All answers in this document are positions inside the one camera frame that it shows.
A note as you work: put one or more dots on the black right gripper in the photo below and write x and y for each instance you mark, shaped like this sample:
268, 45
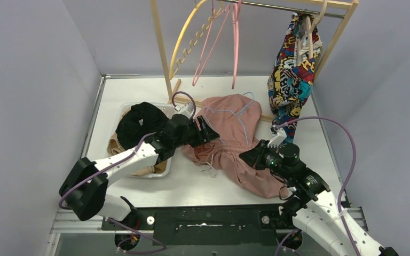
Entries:
254, 157

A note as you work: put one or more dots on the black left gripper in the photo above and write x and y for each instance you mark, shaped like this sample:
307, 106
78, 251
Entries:
198, 132

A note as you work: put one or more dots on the pink shorts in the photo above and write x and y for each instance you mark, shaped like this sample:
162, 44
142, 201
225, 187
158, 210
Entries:
223, 153

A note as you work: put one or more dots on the light blue hanger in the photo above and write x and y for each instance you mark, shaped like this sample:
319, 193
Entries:
238, 115

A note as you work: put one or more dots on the brown shorts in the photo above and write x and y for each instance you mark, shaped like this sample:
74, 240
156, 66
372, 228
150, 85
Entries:
160, 168

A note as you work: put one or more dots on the black shorts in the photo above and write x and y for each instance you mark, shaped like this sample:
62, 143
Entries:
141, 119

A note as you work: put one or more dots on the yellow wire hanger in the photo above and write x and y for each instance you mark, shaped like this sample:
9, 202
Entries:
186, 41

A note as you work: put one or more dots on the thick pink plastic hanger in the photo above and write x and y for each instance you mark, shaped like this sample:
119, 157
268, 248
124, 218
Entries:
236, 8

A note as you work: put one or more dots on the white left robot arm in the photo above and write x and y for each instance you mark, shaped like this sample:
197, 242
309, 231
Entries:
84, 191

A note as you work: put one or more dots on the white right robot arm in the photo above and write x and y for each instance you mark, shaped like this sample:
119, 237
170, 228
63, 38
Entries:
313, 207

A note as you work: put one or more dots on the colourful comic print shorts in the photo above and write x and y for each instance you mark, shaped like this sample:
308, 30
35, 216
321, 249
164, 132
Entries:
289, 84

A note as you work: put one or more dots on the wooden hanger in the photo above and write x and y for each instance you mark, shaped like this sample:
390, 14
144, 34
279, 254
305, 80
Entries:
306, 26

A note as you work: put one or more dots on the white plastic basket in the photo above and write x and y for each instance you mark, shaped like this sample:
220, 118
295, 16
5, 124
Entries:
167, 109

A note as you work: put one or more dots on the wooden clothes rack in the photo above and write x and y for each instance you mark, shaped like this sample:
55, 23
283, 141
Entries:
335, 9

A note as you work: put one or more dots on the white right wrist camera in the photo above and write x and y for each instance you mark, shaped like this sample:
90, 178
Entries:
279, 136

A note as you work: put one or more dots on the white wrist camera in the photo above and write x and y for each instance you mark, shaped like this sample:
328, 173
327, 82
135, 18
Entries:
187, 109
279, 136

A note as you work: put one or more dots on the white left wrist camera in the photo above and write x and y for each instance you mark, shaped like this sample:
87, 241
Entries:
187, 109

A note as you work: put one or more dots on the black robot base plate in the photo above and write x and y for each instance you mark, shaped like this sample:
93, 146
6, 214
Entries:
212, 225

